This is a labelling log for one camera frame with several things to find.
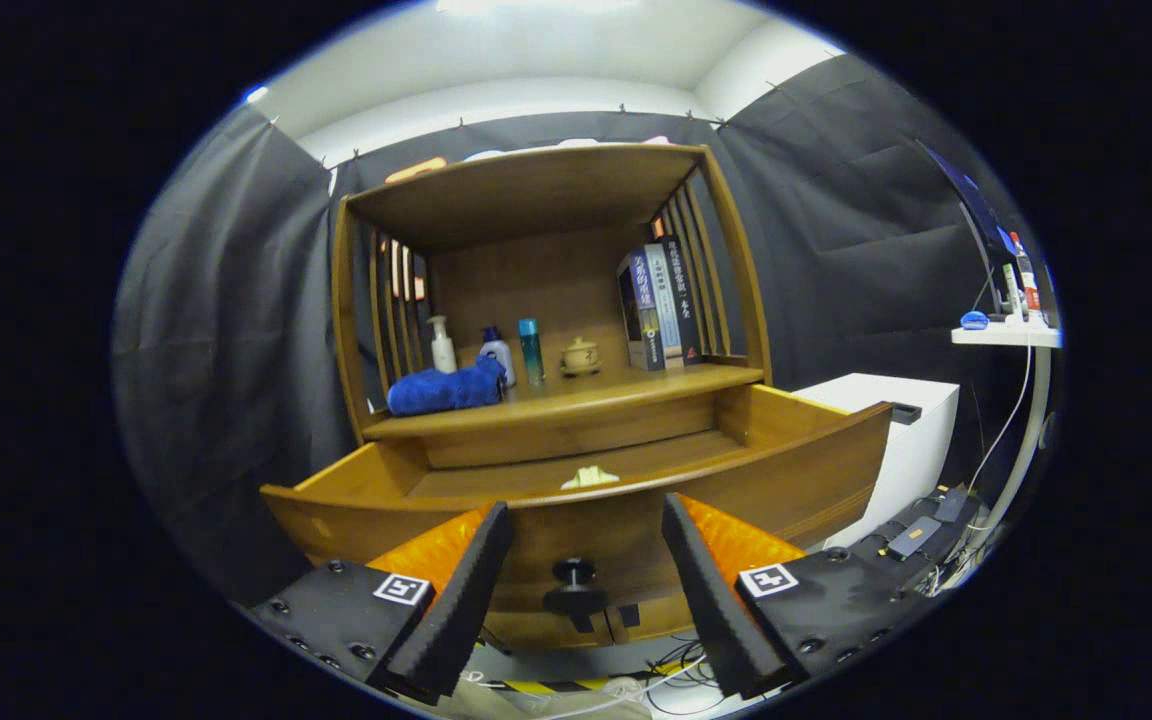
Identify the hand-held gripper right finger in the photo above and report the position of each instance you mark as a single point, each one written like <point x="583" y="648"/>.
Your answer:
<point x="716" y="600"/>

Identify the blue towel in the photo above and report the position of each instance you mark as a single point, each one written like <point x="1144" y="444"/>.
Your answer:
<point x="441" y="392"/>

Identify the white spine book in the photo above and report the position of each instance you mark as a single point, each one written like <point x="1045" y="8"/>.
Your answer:
<point x="669" y="310"/>

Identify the clear blue bottle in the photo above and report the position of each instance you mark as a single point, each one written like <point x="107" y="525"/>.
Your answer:
<point x="532" y="355"/>

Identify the white pump bottle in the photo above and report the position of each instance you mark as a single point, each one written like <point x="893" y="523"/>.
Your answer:
<point x="443" y="355"/>

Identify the beige lidded tea cup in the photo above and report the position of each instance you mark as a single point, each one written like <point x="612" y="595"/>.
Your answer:
<point x="581" y="357"/>

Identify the wooden cabinet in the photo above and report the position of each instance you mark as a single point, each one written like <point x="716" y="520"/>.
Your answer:
<point x="536" y="190"/>

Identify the blue spine book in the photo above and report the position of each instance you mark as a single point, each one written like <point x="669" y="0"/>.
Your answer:
<point x="648" y="310"/>

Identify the white lotion bottle blue cap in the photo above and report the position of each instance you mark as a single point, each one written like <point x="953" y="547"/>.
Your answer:
<point x="499" y="355"/>

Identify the black spine book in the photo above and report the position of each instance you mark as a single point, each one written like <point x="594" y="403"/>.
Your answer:
<point x="686" y="300"/>

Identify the black computer monitor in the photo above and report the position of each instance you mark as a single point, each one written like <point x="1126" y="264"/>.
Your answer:
<point x="976" y="210"/>

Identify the wooden countertop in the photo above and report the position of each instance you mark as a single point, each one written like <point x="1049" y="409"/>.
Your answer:
<point x="626" y="390"/>

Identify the wooden drawer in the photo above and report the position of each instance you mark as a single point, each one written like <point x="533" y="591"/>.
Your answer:
<point x="596" y="530"/>

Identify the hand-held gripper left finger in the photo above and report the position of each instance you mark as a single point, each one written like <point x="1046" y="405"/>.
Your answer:
<point x="461" y="610"/>

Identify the small blue object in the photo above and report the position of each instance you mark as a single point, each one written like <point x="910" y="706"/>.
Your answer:
<point x="975" y="321"/>

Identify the black backdrop cloth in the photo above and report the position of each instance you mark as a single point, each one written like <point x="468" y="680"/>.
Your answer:
<point x="836" y="220"/>

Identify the black drawer knob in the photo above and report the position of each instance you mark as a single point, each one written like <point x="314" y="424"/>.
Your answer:
<point x="576" y="600"/>

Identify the white box unit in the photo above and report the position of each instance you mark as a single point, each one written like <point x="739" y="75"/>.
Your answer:
<point x="876" y="395"/>

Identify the pale slim bottle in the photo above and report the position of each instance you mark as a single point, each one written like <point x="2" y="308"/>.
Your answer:
<point x="1011" y="295"/>

